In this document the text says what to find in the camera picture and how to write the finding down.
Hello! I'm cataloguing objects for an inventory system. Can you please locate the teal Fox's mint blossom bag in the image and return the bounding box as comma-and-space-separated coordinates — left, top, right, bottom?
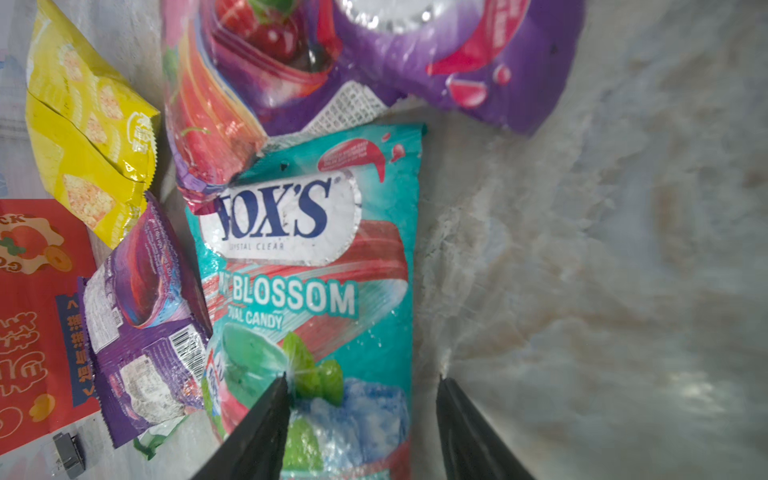
187, 124, 425, 479

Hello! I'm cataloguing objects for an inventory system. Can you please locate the yellow snack packet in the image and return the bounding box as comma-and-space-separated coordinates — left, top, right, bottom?
25, 1, 161, 248

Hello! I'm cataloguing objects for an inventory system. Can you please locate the small square clock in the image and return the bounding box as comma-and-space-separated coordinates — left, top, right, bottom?
51, 432, 86, 479

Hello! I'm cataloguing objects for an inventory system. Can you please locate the purple snack packet back side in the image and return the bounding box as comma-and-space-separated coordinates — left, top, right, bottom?
78, 194, 211, 448

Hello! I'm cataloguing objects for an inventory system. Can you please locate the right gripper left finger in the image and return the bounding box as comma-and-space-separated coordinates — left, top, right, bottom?
192, 376, 290, 480

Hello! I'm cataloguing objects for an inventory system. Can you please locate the purple Fox's berries candy bag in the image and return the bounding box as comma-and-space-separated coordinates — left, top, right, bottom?
161, 0, 586, 213

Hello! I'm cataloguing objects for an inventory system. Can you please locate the red paper gift bag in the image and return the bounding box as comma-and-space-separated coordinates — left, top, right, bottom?
1, 199, 99, 453

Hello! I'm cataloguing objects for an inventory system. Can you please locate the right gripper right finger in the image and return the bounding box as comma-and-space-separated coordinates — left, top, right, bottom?
436, 377, 534, 480

